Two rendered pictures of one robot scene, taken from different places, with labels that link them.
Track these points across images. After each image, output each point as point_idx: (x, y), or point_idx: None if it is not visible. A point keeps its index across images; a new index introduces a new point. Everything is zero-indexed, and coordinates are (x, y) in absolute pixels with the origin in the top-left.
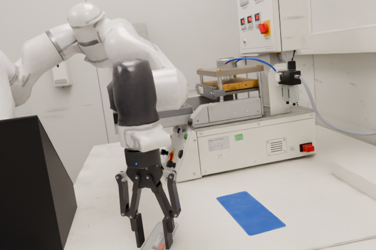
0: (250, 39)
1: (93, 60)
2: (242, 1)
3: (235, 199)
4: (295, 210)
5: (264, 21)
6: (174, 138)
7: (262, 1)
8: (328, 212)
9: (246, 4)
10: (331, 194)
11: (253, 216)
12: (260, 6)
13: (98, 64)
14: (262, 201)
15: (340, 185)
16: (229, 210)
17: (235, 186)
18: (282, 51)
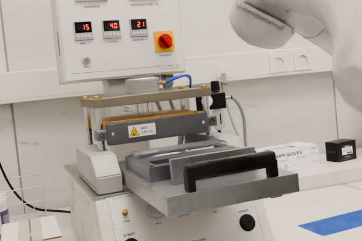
0: (110, 57)
1: (296, 25)
2: None
3: (325, 227)
4: (336, 207)
5: (160, 32)
6: (165, 231)
7: (153, 5)
8: (334, 199)
9: (97, 2)
10: (296, 199)
11: (360, 217)
12: (146, 11)
13: (290, 38)
14: (322, 218)
15: (273, 198)
16: (353, 226)
17: (284, 231)
18: (173, 74)
